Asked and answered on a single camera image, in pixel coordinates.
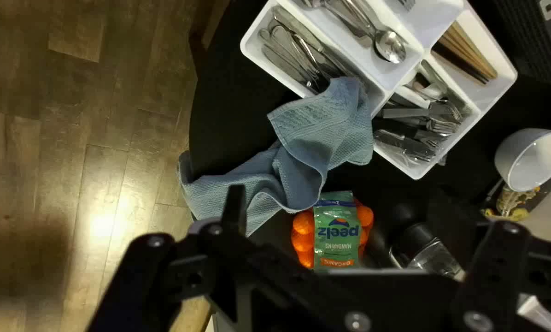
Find clear glass bottle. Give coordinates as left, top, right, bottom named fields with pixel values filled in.
left=387, top=207, right=464, bottom=281

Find white cutlery tray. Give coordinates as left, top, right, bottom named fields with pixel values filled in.
left=239, top=0, right=517, bottom=181

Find blue dish cloth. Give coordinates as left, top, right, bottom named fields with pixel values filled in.
left=178, top=76, right=374, bottom=236

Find silver spoon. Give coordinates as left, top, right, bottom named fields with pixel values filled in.
left=324, top=0, right=407, bottom=65

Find white measuring cup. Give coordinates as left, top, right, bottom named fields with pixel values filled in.
left=493, top=128, right=551, bottom=192

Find wooden chopsticks bundle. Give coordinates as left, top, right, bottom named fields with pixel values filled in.
left=433, top=22, right=497, bottom=85

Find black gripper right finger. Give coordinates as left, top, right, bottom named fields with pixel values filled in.
left=451, top=222, right=551, bottom=332

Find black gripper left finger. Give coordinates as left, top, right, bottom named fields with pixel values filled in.
left=86, top=185, right=269, bottom=332

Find bag of orange fruit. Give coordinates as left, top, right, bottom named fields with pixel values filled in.
left=291, top=190, right=374, bottom=270

